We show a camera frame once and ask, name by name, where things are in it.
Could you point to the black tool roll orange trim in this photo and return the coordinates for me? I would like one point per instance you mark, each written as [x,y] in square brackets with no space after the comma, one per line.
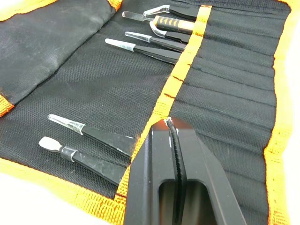
[98,89]

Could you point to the black tweezers long clear cap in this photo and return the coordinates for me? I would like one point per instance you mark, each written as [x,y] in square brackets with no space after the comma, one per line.
[105,138]

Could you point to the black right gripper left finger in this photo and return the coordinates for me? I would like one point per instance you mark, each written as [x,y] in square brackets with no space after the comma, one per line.
[150,168]

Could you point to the black tweezers straight clear cap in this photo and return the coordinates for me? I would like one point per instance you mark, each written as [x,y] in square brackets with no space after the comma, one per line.
[164,43]

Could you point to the black tweezers curved clear cap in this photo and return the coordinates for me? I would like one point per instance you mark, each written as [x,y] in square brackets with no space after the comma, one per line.
[175,36]
[182,12]

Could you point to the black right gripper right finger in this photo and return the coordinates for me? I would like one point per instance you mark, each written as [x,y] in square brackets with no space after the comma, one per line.
[206,178]

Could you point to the black tweezers flat silver tip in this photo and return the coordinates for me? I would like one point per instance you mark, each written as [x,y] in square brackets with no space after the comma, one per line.
[98,166]

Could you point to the black tweezers white pointed cap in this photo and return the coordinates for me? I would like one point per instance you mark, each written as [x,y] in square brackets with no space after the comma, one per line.
[154,52]

